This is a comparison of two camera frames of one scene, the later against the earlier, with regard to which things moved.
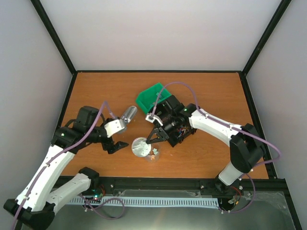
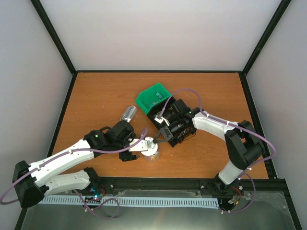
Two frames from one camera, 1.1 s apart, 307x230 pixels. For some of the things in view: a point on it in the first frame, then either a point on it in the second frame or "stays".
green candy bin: (150, 96) stays
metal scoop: (129, 114) stays
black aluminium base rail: (255, 184) stays
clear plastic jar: (154, 155) stays
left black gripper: (107, 145) → (123, 156)
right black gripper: (157, 131) → (161, 131)
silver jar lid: (140, 147) → (152, 147)
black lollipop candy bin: (177, 135) stays
